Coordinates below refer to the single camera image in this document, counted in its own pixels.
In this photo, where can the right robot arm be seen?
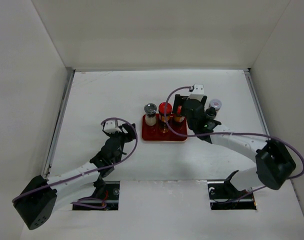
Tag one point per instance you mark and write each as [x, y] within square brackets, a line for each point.
[273, 162]

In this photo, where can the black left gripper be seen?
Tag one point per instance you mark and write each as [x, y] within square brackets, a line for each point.
[129, 135]

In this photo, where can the tall red-lid sauce jar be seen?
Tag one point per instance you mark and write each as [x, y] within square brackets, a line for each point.
[178, 117]

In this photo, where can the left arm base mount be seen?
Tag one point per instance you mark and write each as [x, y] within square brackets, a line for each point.
[105, 198]

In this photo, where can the glass salt grinder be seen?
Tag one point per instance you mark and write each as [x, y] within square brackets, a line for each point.
[150, 110]

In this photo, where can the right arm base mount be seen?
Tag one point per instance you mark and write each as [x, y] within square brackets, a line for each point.
[224, 196]

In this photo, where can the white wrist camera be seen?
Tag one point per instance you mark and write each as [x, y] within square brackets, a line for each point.
[111, 126]
[196, 92]

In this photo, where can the red lacquer tray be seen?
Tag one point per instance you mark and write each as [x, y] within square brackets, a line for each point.
[156, 134]

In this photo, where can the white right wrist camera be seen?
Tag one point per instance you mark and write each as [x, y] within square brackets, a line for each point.
[196, 92]

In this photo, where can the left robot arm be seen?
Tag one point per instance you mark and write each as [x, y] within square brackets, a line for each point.
[44, 195]

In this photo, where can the white-lid jar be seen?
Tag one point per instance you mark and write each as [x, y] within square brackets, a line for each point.
[216, 104]

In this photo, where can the short red-lid chili jar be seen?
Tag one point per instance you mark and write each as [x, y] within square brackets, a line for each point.
[165, 110]

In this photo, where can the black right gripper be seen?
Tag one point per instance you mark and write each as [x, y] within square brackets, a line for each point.
[179, 100]

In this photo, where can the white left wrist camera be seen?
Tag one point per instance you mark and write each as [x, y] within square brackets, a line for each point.
[111, 126]

